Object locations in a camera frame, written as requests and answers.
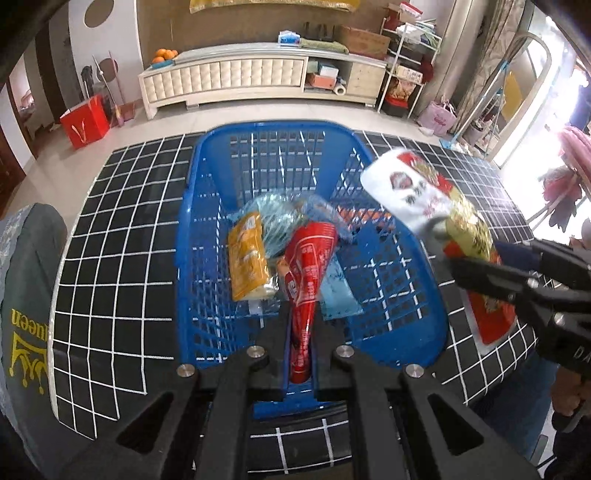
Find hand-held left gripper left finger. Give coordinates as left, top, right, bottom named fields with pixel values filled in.
left=60, top=313, right=293, bottom=480

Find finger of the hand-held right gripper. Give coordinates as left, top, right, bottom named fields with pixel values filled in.
left=495, top=238, right=591, bottom=288
left=418, top=218, right=570, bottom=325

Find person's right hand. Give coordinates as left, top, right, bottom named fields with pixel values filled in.
left=551, top=364, right=591, bottom=432

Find patterned curtain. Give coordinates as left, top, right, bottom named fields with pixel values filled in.
left=455, top=0, right=527, bottom=134

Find red paper bag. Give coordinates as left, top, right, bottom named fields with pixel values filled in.
left=60, top=97, right=110, bottom=149

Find cardboard box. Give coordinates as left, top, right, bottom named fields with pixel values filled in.
left=339, top=25, right=392, bottom=60

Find red box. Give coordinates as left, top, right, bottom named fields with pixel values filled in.
left=383, top=2, right=419, bottom=31

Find pink bag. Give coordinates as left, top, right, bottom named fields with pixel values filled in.
left=418, top=99, right=458, bottom=136

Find person's leg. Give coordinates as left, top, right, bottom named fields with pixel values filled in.
left=466, top=355, right=561, bottom=467

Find white tv cabinet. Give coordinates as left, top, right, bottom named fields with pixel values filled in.
left=139, top=42, right=387, bottom=121

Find broom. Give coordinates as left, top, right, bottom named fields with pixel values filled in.
left=92, top=54, right=126, bottom=126

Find yellow snack packet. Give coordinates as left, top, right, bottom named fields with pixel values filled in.
left=228, top=211, right=271, bottom=302

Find wooden door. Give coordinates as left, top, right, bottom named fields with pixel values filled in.
left=0, top=83, right=28, bottom=217

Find red snack packet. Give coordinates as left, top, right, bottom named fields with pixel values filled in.
left=283, top=222, right=340, bottom=385

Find metal folding rack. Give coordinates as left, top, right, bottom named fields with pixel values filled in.
left=450, top=34, right=552, bottom=153

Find white red gold snack bag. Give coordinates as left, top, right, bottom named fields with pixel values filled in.
left=360, top=148, right=517, bottom=356

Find black grid mat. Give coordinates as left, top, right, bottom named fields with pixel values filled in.
left=48, top=129, right=541, bottom=476

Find pink hanging clothes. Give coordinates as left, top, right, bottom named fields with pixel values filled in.
left=540, top=124, right=591, bottom=232

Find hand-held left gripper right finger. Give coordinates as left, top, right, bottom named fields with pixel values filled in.
left=313, top=318, right=542, bottom=480

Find white wire rack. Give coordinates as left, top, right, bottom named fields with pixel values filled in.
left=376, top=21, right=441, bottom=118

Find light blue snack packet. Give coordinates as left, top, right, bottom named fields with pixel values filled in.
left=318, top=256, right=365, bottom=321

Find blue plastic basket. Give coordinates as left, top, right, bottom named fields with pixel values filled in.
left=174, top=121, right=450, bottom=418

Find green folded cloth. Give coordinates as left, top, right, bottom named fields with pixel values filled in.
left=300, top=38, right=349, bottom=55

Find clear blue printed packet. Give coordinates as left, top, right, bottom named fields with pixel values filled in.
left=238, top=193, right=308, bottom=259

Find person's right forearm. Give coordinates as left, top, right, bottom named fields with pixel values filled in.
left=538, top=427, right=591, bottom=480

